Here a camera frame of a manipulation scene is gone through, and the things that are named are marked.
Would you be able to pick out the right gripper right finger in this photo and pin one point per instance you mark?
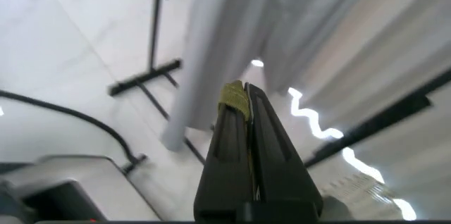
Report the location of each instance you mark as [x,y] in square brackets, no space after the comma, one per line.
[278,167]

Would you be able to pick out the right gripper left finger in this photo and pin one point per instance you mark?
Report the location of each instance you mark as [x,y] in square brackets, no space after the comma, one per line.
[229,167]

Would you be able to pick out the green sleeveless top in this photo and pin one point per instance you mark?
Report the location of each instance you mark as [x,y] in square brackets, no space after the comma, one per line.
[234,97]

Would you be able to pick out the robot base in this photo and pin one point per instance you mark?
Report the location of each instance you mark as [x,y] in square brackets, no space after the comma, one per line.
[88,181]

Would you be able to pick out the white laundry basket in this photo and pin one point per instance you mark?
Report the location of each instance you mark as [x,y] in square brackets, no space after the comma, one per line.
[356,187]

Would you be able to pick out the black clothes rack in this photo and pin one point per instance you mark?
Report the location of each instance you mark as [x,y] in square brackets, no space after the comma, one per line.
[146,76]

